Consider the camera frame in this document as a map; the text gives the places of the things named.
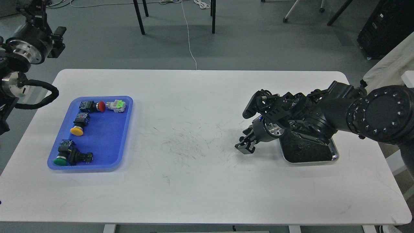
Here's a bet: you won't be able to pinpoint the red push button switch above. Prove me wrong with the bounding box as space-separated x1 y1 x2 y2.
79 101 105 113

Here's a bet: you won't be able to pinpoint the green push button switch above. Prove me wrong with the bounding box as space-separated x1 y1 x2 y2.
53 139 93 166

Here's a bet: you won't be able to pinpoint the white green switch block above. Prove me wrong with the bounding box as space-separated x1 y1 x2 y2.
105 99 126 113

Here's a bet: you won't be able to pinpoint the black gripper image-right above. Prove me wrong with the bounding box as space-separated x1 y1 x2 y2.
235 116 285 154

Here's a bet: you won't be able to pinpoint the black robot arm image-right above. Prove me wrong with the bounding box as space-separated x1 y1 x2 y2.
235 81 414 176

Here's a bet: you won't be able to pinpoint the silver metal tray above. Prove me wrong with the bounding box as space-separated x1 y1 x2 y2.
279 135 340 165

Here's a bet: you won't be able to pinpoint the beige cloth cover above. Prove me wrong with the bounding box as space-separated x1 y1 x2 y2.
362 33 414 94

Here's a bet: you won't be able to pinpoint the black equipment case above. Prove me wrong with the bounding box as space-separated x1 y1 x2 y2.
357 0 414 60

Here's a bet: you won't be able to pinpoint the black chair legs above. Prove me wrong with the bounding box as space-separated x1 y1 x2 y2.
133 0 216 35

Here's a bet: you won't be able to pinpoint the white floor cable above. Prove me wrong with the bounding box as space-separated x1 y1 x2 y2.
157 0 211 70

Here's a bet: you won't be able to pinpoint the blue plastic tray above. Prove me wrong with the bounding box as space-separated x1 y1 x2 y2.
47 96 133 172

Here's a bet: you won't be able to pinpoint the yellow push button switch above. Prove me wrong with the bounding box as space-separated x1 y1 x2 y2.
70 112 90 136

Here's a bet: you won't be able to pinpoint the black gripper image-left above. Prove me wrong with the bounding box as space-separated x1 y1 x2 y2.
6 0 67 64

